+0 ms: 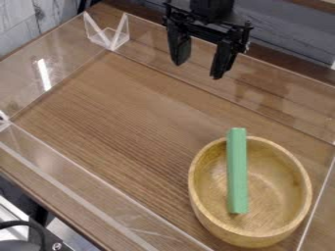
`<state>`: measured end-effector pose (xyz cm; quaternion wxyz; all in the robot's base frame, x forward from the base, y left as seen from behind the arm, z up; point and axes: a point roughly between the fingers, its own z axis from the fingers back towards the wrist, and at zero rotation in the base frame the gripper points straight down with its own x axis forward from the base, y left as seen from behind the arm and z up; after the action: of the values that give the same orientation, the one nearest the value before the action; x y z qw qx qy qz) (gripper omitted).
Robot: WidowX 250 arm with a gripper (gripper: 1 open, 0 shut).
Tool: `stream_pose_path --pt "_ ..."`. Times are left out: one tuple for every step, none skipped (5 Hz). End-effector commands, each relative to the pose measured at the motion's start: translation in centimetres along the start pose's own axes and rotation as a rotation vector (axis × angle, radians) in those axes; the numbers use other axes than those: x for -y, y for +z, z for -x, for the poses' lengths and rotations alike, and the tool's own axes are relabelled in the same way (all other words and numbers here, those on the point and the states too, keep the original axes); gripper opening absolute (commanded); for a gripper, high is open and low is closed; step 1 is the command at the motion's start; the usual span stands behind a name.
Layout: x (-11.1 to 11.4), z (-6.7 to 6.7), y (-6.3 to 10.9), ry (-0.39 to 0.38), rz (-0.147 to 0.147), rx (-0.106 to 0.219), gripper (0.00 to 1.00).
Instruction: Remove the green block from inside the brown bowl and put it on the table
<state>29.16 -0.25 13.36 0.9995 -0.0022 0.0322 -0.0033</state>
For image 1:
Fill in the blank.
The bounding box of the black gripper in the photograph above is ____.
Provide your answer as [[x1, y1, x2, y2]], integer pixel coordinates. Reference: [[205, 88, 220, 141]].
[[165, 0, 254, 79]]

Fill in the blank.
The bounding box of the green rectangular block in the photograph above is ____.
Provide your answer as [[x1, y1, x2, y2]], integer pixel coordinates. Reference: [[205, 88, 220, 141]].
[[228, 127, 249, 214]]

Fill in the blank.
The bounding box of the brown wooden bowl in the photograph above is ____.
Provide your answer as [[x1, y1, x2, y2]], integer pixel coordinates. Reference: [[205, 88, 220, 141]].
[[188, 136, 313, 248]]

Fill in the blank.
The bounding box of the black cable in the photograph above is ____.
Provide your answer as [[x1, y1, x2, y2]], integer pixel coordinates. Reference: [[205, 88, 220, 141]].
[[0, 220, 49, 251]]

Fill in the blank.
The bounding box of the black metal bracket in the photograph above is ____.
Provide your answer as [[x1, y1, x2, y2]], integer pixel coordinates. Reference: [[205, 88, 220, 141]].
[[29, 228, 75, 251]]

